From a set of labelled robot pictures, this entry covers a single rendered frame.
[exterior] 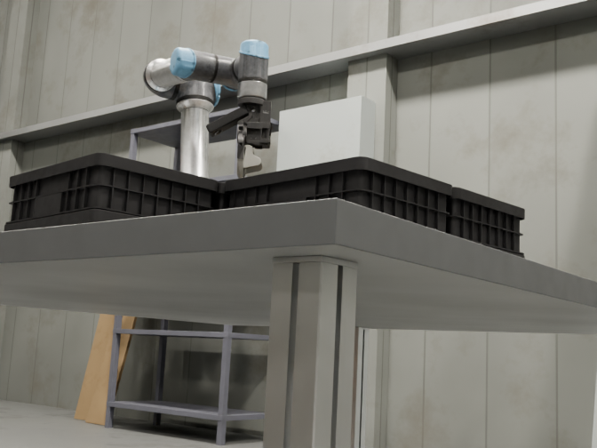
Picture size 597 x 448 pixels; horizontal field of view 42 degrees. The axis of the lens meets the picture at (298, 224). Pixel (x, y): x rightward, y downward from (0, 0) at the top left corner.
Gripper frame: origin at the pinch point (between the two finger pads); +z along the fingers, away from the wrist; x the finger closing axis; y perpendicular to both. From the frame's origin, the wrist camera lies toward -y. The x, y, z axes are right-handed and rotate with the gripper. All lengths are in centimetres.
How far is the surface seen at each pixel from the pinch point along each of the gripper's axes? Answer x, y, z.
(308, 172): -46.0, 17.0, 5.6
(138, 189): -40.8, -16.7, 9.8
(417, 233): -119, 27, 24
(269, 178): -38.1, 9.2, 5.9
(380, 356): 285, 68, 60
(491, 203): -25, 58, 7
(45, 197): -33, -37, 11
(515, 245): -16, 66, 15
